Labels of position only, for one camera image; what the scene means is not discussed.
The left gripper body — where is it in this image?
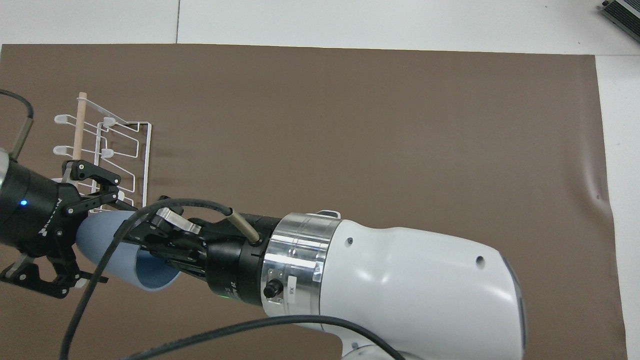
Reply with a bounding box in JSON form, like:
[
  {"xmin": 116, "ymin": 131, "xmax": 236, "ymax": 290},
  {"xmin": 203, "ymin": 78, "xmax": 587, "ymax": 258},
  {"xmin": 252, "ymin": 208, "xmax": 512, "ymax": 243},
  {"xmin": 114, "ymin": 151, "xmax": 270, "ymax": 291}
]
[{"xmin": 0, "ymin": 159, "xmax": 79, "ymax": 258}]

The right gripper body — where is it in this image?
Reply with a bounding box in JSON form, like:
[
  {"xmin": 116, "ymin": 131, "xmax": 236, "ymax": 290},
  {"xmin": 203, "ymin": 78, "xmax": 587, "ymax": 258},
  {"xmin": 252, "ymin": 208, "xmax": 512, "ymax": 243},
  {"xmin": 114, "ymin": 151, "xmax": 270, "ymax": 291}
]
[{"xmin": 184, "ymin": 213, "xmax": 282, "ymax": 307}]

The blue cup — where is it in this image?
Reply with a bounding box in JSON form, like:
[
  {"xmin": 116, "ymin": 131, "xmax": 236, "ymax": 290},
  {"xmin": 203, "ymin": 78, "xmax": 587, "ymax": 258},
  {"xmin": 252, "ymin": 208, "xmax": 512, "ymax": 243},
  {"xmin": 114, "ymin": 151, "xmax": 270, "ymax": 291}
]
[{"xmin": 75, "ymin": 209, "xmax": 182, "ymax": 294}]

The grey metal box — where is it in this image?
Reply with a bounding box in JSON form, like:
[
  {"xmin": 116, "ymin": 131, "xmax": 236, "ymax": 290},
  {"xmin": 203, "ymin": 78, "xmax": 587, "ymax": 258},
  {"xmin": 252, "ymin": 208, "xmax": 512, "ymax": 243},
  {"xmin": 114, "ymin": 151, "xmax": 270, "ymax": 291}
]
[{"xmin": 599, "ymin": 0, "xmax": 640, "ymax": 39}]

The white wire cup holder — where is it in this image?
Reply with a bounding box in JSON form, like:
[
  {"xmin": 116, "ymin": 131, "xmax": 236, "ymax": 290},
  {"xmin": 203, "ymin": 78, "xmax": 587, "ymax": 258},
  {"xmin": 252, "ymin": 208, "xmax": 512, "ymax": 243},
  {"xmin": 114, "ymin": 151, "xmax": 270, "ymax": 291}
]
[{"xmin": 52, "ymin": 91, "xmax": 154, "ymax": 214}]

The black cable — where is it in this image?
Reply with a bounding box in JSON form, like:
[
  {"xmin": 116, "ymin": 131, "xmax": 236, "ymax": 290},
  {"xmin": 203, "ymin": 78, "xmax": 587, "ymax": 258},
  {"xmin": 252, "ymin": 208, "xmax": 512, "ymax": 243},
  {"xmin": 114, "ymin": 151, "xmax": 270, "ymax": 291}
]
[
  {"xmin": 120, "ymin": 315, "xmax": 407, "ymax": 360},
  {"xmin": 0, "ymin": 89, "xmax": 35, "ymax": 162},
  {"xmin": 59, "ymin": 198, "xmax": 262, "ymax": 360}
]

